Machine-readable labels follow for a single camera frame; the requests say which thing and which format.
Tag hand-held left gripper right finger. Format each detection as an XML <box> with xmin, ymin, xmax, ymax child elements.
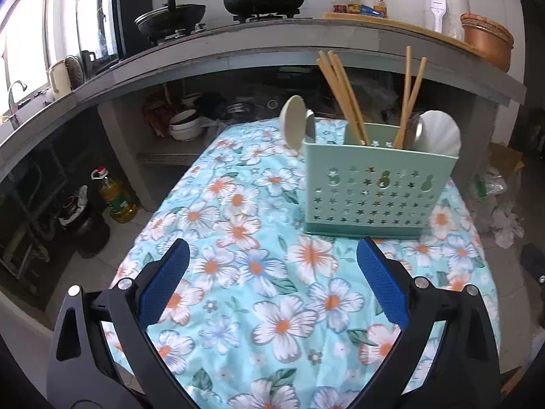
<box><xmin>357</xmin><ymin>236</ymin><xmax>501</xmax><ymax>409</ymax></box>

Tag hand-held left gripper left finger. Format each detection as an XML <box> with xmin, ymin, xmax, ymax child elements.
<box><xmin>46</xmin><ymin>239</ymin><xmax>191</xmax><ymax>409</ymax></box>

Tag green plastic utensil holder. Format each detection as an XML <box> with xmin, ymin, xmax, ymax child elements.
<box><xmin>301</xmin><ymin>122</ymin><xmax>460</xmax><ymax>240</ymax></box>

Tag large metal spoon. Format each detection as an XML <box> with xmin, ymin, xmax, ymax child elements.
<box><xmin>405</xmin><ymin>112</ymin><xmax>425</xmax><ymax>153</ymax></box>

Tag white scalloped ceramic spoon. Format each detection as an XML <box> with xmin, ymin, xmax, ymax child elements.
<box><xmin>417</xmin><ymin>110</ymin><xmax>462</xmax><ymax>157</ymax></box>

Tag cream ceramic soup spoon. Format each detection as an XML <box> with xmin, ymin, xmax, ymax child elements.
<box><xmin>280</xmin><ymin>95</ymin><xmax>308</xmax><ymax>151</ymax></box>

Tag black bucket with bag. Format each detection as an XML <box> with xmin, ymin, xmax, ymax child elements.
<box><xmin>58</xmin><ymin>185</ymin><xmax>112</xmax><ymax>259</ymax></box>

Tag cooking oil bottle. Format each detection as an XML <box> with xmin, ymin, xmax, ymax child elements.
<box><xmin>91</xmin><ymin>166</ymin><xmax>139</xmax><ymax>224</ymax></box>

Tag floral tablecloth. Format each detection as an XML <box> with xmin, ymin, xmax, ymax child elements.
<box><xmin>104</xmin><ymin>117</ymin><xmax>499</xmax><ymax>409</ymax></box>

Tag crumpled plastic bags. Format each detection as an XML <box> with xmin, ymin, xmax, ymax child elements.
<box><xmin>467</xmin><ymin>169</ymin><xmax>526</xmax><ymax>248</ymax></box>

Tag red packets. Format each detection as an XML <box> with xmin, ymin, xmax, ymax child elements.
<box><xmin>144</xmin><ymin>104</ymin><xmax>171</xmax><ymax>138</ymax></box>

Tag white bowl dark rim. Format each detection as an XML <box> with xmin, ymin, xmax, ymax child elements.
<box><xmin>169</xmin><ymin>109</ymin><xmax>199</xmax><ymax>126</ymax></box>

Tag cardboard box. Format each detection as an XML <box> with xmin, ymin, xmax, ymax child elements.
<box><xmin>485</xmin><ymin>142</ymin><xmax>526</xmax><ymax>190</ymax></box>

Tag metal bowl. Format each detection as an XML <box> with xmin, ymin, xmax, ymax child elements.
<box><xmin>225</xmin><ymin>101</ymin><xmax>257</xmax><ymax>117</ymax></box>

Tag cream jug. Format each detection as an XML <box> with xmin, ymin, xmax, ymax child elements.
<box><xmin>48</xmin><ymin>59</ymin><xmax>74</xmax><ymax>100</ymax></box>

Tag metal faucet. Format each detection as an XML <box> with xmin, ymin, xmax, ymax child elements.
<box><xmin>6</xmin><ymin>80</ymin><xmax>29</xmax><ymax>131</ymax></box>

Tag concrete kitchen counter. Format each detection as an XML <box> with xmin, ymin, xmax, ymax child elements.
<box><xmin>0</xmin><ymin>16</ymin><xmax>529</xmax><ymax>222</ymax></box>

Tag copper basin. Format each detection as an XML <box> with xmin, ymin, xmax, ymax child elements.
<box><xmin>460</xmin><ymin>13</ymin><xmax>516</xmax><ymax>73</ymax></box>

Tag black wok with lid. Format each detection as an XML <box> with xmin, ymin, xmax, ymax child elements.
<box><xmin>135</xmin><ymin>0</ymin><xmax>208</xmax><ymax>37</ymax></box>

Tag black kitchen appliance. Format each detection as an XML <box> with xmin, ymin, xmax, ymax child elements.
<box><xmin>76</xmin><ymin>0</ymin><xmax>154</xmax><ymax>75</ymax></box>

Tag white electric kettle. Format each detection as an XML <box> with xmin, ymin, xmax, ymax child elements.
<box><xmin>423</xmin><ymin>0</ymin><xmax>471</xmax><ymax>41</ymax></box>

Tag gas stove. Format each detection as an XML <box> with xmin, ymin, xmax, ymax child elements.
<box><xmin>147</xmin><ymin>11</ymin><xmax>313</xmax><ymax>47</ymax></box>

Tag window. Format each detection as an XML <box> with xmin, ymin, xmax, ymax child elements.
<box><xmin>0</xmin><ymin>0</ymin><xmax>54</xmax><ymax>111</ymax></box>

